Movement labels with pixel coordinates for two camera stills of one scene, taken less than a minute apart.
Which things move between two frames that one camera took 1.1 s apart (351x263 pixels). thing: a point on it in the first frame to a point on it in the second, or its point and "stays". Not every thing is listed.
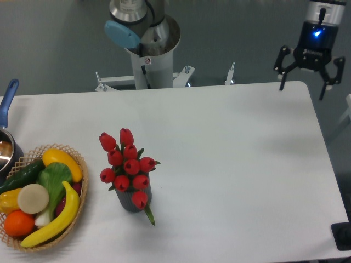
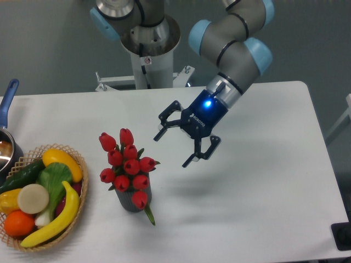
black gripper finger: [283, 51] to [175, 105]
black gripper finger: [339, 61] to [215, 141]
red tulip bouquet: [128, 170] stays
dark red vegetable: [77, 187] stays
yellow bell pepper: [56, 155] stays
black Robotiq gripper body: [316, 43] to [200, 119]
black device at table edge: [341, 235] stays
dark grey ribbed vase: [125, 198] stays
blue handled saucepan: [10, 153] stays
